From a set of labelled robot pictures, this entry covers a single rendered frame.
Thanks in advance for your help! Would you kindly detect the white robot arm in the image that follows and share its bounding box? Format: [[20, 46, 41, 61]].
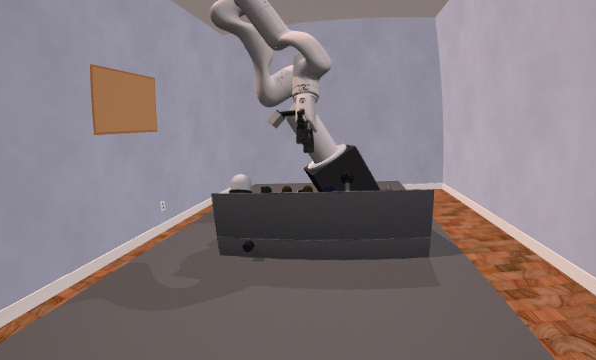
[[210, 0, 346, 170]]

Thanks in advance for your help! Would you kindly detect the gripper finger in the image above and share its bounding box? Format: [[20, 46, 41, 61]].
[[303, 128, 314, 153], [296, 109, 308, 144]]

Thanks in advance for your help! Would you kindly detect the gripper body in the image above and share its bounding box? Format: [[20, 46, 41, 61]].
[[294, 93, 318, 132]]

